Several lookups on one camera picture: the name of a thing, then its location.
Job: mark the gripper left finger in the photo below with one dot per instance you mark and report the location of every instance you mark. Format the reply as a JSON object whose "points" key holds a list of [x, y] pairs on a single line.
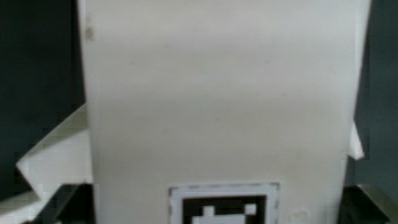
{"points": [[69, 207]]}

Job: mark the white cabinet top box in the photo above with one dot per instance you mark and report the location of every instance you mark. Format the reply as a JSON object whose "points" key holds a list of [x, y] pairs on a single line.
{"points": [[220, 88]]}

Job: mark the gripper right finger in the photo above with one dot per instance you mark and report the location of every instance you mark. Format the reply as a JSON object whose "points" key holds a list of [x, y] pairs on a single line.
{"points": [[366, 207]]}

